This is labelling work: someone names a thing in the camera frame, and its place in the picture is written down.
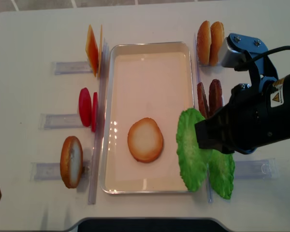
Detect clear long rail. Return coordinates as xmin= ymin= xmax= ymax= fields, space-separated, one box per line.
xmin=193 ymin=33 xmax=213 ymax=203
xmin=88 ymin=39 xmax=109 ymax=205

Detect sesame bun top left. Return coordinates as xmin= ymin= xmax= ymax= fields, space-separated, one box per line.
xmin=197 ymin=20 xmax=211 ymax=65

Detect black camera cable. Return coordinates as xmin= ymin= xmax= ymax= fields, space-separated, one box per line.
xmin=233 ymin=45 xmax=290 ymax=72

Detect clear holder bun tops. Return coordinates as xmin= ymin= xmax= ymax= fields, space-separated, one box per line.
xmin=197 ymin=51 xmax=221 ymax=67

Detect clear holder cheese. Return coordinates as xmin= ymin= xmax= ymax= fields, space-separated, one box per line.
xmin=52 ymin=61 xmax=92 ymax=75

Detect golden bun top right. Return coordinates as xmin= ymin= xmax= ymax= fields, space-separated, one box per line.
xmin=209 ymin=21 xmax=224 ymax=66

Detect clear holder lettuce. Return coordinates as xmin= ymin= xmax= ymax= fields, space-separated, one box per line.
xmin=234 ymin=159 xmax=279 ymax=179

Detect red tomato slice inner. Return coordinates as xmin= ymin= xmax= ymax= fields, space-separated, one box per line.
xmin=91 ymin=92 xmax=98 ymax=132

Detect white rectangular metal tray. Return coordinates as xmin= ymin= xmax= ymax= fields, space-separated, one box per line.
xmin=99 ymin=42 xmax=194 ymax=194

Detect red tomato slice outer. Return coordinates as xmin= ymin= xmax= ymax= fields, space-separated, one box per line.
xmin=78 ymin=87 xmax=92 ymax=127

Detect red tomato slice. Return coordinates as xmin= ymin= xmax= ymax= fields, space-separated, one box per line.
xmin=91 ymin=92 xmax=98 ymax=132
xmin=78 ymin=87 xmax=92 ymax=127

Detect bun slice on tray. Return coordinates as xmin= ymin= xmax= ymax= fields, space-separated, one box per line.
xmin=127 ymin=117 xmax=164 ymax=163

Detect blue camera mount bracket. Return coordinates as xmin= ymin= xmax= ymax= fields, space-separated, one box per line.
xmin=227 ymin=33 xmax=278 ymax=92

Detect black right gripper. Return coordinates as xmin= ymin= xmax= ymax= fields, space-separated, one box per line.
xmin=194 ymin=83 xmax=278 ymax=155

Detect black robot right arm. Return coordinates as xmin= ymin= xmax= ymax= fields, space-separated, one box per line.
xmin=195 ymin=74 xmax=290 ymax=155

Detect brown meat patty left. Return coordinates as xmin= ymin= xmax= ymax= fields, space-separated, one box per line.
xmin=197 ymin=82 xmax=209 ymax=119

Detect yellow cheese slice inner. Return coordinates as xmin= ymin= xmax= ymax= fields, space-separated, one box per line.
xmin=97 ymin=25 xmax=103 ymax=78

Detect orange cheese slice outer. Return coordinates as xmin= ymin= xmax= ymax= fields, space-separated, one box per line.
xmin=86 ymin=25 xmax=99 ymax=76

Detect green lettuce leaf picked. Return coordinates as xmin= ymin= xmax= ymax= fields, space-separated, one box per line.
xmin=176 ymin=108 xmax=212 ymax=191

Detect upright bun slice left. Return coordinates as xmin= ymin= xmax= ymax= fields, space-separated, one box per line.
xmin=60 ymin=136 xmax=83 ymax=189

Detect clear long rail left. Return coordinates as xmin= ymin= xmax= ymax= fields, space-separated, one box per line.
xmin=88 ymin=39 xmax=109 ymax=205

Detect clear holder bun slice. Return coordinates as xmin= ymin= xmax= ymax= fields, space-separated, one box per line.
xmin=30 ymin=160 xmax=91 ymax=181

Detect clear long rail right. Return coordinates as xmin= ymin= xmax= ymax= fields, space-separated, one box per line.
xmin=193 ymin=33 xmax=213 ymax=203

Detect green lettuce leaf in holder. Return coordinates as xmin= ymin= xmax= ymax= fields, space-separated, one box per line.
xmin=208 ymin=150 xmax=235 ymax=200

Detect clear holder tomato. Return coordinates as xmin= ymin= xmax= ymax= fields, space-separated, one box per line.
xmin=38 ymin=114 xmax=84 ymax=130

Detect dark robot base bottom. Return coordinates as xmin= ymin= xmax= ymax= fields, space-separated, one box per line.
xmin=73 ymin=218 xmax=228 ymax=232

